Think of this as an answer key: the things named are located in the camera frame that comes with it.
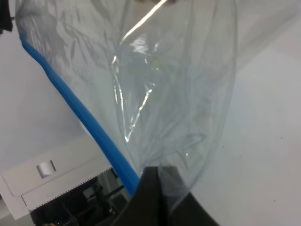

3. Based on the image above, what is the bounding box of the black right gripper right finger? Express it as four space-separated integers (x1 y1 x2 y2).
161 166 218 226

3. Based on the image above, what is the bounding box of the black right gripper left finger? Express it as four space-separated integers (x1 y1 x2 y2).
112 167 168 226

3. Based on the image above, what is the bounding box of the clear zip bag blue seal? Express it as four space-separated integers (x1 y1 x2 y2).
15 0 237 210

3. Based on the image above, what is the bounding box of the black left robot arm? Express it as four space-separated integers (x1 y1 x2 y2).
0 0 15 34

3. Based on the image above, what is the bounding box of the white cabinet with handle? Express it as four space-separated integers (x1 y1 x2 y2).
0 135 111 219

